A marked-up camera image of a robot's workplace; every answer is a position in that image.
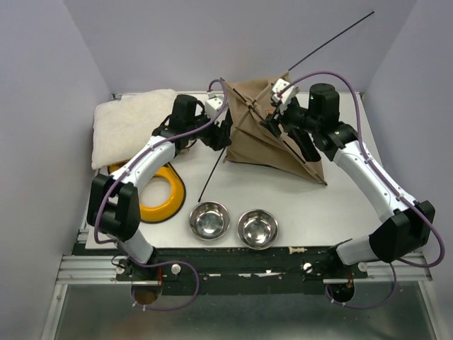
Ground white chess piece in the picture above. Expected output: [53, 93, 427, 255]
[288, 247, 307, 254]

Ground black tent pole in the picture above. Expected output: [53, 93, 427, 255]
[220, 77, 328, 186]
[197, 10, 375, 203]

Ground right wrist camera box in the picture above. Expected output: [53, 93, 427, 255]
[271, 78, 297, 106]

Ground aluminium extrusion rail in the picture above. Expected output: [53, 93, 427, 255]
[56, 256, 432, 285]

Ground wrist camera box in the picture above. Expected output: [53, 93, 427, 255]
[205, 92, 224, 119]
[271, 78, 297, 106]

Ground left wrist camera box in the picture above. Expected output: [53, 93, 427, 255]
[205, 92, 224, 119]

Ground white fluffy pet cushion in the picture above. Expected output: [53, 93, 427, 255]
[91, 89, 177, 170]

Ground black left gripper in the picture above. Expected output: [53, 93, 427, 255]
[186, 106, 232, 152]

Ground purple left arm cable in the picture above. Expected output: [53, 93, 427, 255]
[93, 78, 229, 312]

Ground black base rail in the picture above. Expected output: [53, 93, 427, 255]
[119, 246, 357, 295]

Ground left steel pet bowl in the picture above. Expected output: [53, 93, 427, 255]
[189, 201, 230, 241]

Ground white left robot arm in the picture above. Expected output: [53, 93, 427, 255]
[86, 94, 231, 280]

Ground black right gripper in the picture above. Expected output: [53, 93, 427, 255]
[258, 96, 320, 139]

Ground right steel pet bowl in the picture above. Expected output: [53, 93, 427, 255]
[237, 209, 279, 251]

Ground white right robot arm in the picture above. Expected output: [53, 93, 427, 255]
[260, 79, 435, 278]

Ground steel pet bowl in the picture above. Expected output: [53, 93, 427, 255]
[189, 201, 230, 241]
[237, 209, 279, 251]

